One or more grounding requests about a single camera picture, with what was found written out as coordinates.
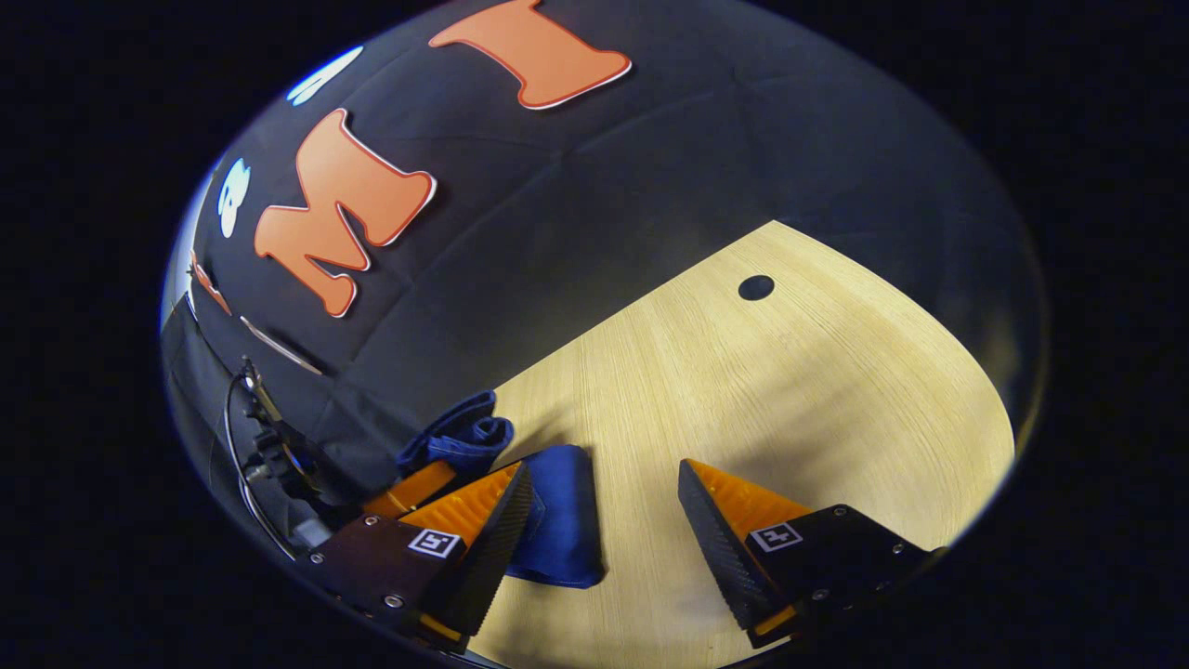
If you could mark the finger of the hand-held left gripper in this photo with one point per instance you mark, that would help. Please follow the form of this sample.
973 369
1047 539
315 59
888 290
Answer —
409 488

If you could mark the black backdrop cloth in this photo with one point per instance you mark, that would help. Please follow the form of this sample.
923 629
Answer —
697 158

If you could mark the blue denim jeans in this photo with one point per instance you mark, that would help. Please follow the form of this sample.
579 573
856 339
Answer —
562 520

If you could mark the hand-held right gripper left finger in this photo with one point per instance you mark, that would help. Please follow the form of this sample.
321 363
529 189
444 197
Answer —
497 548

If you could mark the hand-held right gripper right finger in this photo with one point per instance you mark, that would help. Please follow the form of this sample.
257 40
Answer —
713 544

